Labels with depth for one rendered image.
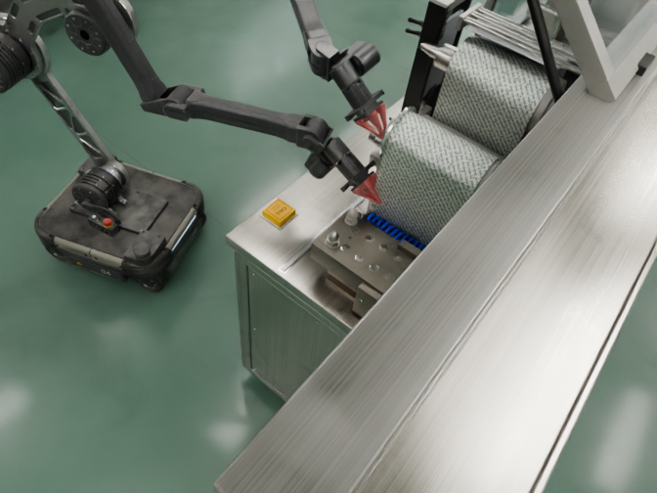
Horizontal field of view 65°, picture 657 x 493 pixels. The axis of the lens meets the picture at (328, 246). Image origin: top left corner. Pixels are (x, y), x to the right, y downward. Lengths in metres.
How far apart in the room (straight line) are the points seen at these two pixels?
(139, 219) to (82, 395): 0.76
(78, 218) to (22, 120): 1.12
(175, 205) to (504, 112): 1.60
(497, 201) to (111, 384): 1.93
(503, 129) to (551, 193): 0.74
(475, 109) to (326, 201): 0.52
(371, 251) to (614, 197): 0.57
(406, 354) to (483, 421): 0.26
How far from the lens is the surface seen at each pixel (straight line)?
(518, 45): 1.35
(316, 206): 1.57
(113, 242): 2.40
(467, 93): 1.38
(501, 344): 0.76
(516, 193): 0.62
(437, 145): 1.21
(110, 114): 3.42
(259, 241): 1.47
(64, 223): 2.53
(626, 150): 1.17
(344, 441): 0.42
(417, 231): 1.35
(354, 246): 1.32
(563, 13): 0.81
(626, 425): 2.64
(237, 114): 1.40
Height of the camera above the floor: 2.05
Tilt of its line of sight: 51 degrees down
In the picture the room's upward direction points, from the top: 9 degrees clockwise
